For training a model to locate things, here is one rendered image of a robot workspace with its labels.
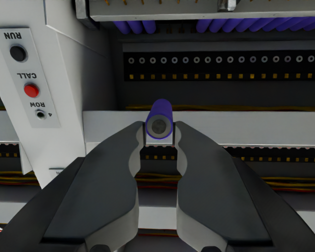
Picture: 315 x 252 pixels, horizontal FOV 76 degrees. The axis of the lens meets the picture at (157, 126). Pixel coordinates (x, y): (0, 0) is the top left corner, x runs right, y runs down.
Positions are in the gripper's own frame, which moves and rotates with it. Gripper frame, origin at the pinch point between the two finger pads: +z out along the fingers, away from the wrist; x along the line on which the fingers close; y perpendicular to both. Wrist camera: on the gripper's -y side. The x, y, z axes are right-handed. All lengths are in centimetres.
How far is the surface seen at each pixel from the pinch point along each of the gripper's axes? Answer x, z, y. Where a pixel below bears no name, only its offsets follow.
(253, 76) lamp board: 17.0, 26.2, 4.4
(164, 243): 1, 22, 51
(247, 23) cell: 12.1, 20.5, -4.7
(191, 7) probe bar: 3.6, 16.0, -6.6
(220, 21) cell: 8.1, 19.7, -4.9
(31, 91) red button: -15.5, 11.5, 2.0
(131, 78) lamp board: -5.6, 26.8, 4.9
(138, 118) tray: -3.0, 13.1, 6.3
